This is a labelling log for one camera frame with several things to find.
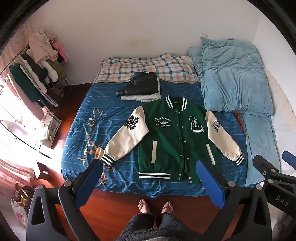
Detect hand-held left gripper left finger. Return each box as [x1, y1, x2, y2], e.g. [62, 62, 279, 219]
[26, 159, 104, 241]

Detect floral tote bag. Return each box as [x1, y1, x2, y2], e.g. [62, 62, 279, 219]
[40, 109, 62, 142]

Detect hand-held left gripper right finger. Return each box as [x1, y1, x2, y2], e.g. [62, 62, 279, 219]
[195, 160, 272, 241]

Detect person's right foot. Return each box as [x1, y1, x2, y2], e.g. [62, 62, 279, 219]
[161, 201, 174, 214]

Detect white fluffy garment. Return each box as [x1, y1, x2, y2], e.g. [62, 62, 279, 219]
[120, 92, 161, 103]

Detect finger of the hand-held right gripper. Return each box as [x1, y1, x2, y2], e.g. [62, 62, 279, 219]
[282, 150, 296, 171]
[253, 154, 282, 181]

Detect bed with blue striped sheet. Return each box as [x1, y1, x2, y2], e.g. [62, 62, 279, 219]
[60, 56, 296, 198]

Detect person's foot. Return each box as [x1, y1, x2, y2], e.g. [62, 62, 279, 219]
[161, 201, 174, 214]
[138, 198, 151, 214]

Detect cardboard box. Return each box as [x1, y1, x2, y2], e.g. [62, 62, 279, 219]
[33, 160, 51, 180]

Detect plaid blanket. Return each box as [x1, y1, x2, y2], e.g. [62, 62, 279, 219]
[94, 55, 201, 84]

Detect person's grey fleece pants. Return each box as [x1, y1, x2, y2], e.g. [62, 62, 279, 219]
[114, 212, 210, 241]

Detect green varsity jacket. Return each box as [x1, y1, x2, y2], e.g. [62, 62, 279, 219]
[101, 96, 245, 185]

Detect light blue duvet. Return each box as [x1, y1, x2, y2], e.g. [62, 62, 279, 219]
[186, 37, 282, 188]

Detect clothes rack with hanging clothes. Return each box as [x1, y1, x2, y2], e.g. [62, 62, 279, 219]
[0, 29, 78, 110]

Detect red cloth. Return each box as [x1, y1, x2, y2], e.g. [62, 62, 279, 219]
[231, 112, 245, 133]

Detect person's left foot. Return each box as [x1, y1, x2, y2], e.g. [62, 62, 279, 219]
[138, 198, 151, 214]

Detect white shopping bag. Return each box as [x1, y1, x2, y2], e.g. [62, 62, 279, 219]
[10, 183, 35, 227]

